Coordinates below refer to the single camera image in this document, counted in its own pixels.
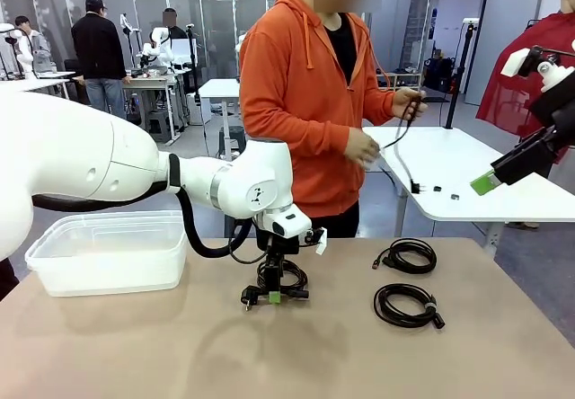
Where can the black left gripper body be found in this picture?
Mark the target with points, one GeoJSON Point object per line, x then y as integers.
{"type": "Point", "coordinates": [283, 246]}

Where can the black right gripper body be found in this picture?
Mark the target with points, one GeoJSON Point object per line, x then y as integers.
{"type": "Point", "coordinates": [561, 111]}

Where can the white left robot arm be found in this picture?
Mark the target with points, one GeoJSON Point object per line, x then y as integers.
{"type": "Point", "coordinates": [67, 147]}

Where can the person's right forearm orange sleeve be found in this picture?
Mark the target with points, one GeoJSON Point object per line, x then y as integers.
{"type": "Point", "coordinates": [305, 125]}

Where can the person's left forearm orange sleeve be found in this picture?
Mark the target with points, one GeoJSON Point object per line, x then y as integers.
{"type": "Point", "coordinates": [377, 107]}

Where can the person's left hand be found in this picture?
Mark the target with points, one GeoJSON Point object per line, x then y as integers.
{"type": "Point", "coordinates": [411, 104]}

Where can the person's right hand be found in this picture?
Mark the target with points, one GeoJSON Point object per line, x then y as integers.
{"type": "Point", "coordinates": [361, 147]}

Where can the red cape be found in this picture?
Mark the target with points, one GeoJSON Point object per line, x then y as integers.
{"type": "Point", "coordinates": [503, 93]}

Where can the black tripod pole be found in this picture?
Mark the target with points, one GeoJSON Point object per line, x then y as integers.
{"type": "Point", "coordinates": [460, 75]}

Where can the black equipment cases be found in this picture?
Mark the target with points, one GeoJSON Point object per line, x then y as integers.
{"type": "Point", "coordinates": [438, 75]}

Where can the grey plastic stool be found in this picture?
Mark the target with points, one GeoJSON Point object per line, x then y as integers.
{"type": "Point", "coordinates": [159, 116]}
{"type": "Point", "coordinates": [233, 131]}

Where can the wooden shoe rack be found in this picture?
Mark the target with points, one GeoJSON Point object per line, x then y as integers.
{"type": "Point", "coordinates": [406, 77]}

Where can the person in orange hoodie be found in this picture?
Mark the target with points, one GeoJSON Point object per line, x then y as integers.
{"type": "Point", "coordinates": [287, 102]}

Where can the clear plastic storage container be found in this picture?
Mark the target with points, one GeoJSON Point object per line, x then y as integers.
{"type": "Point", "coordinates": [112, 273]}

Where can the white background table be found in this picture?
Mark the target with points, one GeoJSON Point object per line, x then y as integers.
{"type": "Point", "coordinates": [27, 85]}
{"type": "Point", "coordinates": [220, 89]}

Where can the white background workbench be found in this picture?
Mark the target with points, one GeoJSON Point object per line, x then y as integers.
{"type": "Point", "coordinates": [148, 80]}

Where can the person in black shirt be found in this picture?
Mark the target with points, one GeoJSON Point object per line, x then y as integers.
{"type": "Point", "coordinates": [177, 30]}

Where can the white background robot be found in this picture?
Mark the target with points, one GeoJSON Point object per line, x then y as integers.
{"type": "Point", "coordinates": [158, 37]}
{"type": "Point", "coordinates": [26, 57]}

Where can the man in black jacket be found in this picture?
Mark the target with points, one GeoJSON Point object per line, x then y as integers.
{"type": "Point", "coordinates": [99, 44]}

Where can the person in grey hoodie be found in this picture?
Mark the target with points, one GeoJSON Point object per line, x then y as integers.
{"type": "Point", "coordinates": [36, 48]}

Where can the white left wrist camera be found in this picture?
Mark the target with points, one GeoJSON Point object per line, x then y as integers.
{"type": "Point", "coordinates": [321, 242]}

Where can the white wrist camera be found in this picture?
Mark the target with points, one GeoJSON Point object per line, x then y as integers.
{"type": "Point", "coordinates": [514, 62]}
{"type": "Point", "coordinates": [321, 242]}

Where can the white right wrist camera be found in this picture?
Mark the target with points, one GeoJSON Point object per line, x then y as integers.
{"type": "Point", "coordinates": [514, 62]}

